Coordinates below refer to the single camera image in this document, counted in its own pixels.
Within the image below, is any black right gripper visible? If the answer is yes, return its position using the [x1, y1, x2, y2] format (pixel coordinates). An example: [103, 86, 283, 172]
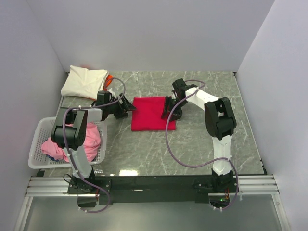
[161, 97, 187, 123]

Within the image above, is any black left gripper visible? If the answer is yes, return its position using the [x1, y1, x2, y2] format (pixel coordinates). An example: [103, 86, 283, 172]
[106, 94, 136, 119]

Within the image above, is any red t shirt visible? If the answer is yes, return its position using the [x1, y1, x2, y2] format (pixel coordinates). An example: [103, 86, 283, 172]
[131, 97, 167, 131]

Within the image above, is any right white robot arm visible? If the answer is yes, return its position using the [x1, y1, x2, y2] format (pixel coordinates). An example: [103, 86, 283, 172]
[161, 78, 237, 192]

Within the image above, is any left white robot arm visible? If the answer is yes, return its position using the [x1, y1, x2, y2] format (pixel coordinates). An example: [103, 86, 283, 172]
[51, 91, 136, 193]

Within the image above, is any folded orange t shirt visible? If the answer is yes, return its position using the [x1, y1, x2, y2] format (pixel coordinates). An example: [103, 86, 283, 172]
[79, 64, 115, 101]

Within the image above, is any pink t shirt in basket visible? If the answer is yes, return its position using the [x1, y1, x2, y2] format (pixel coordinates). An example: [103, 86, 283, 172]
[41, 123, 101, 162]

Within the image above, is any folded cream t shirt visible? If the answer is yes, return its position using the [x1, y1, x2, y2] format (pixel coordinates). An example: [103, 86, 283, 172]
[61, 65, 109, 100]

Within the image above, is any black base beam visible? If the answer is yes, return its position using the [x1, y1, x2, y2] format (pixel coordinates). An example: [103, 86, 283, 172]
[67, 175, 237, 207]

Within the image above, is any white plastic basket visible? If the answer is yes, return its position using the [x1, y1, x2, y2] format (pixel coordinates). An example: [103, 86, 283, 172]
[28, 117, 107, 169]

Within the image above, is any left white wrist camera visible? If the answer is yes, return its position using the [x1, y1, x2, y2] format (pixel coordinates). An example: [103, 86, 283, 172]
[108, 88, 118, 100]

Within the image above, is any aluminium rail frame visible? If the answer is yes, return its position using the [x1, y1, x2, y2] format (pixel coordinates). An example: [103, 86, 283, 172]
[14, 175, 291, 231]

